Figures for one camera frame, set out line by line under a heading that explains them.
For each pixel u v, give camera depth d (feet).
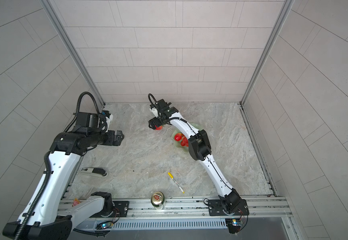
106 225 2.12
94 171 2.55
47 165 1.29
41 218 1.14
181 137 2.93
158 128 3.26
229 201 2.04
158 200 2.12
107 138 1.96
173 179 2.64
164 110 2.58
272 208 2.37
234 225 2.23
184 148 2.93
